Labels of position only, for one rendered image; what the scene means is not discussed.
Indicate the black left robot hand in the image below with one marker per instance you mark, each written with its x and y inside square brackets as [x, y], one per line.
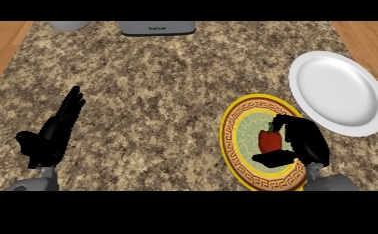
[52, 134]

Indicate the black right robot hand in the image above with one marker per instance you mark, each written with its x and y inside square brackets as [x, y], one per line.
[305, 141]

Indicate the red bell pepper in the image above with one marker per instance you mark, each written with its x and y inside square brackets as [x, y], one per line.
[269, 141]

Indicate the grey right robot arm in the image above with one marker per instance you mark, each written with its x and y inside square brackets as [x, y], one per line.
[327, 179]

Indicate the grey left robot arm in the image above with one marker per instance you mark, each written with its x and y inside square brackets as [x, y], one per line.
[37, 181]

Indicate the yellow patterned plate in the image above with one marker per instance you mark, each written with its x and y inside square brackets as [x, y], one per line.
[241, 144]

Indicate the white plate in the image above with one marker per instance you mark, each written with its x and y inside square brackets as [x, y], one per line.
[337, 91]

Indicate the pale grey container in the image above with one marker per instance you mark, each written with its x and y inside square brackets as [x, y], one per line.
[68, 25]

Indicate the grey appliance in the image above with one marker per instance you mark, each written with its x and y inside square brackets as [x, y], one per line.
[157, 28]

